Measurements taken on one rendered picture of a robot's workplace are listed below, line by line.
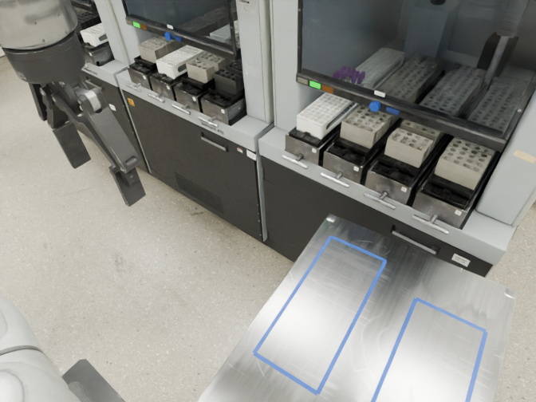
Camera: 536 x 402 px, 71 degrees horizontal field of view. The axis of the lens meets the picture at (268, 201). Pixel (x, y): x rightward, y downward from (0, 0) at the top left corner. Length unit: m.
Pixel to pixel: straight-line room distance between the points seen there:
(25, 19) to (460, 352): 0.84
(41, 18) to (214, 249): 1.64
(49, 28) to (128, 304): 1.58
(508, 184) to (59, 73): 1.02
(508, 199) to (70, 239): 2.00
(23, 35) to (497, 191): 1.06
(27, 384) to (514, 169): 1.11
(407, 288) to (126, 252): 1.54
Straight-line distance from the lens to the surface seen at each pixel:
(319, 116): 1.27
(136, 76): 1.82
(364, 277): 0.90
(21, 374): 0.76
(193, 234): 2.07
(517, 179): 1.13
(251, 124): 1.46
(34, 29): 0.46
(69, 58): 0.49
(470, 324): 0.90
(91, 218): 2.36
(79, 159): 0.65
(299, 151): 1.28
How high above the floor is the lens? 1.56
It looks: 46 degrees down
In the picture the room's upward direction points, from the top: 4 degrees counter-clockwise
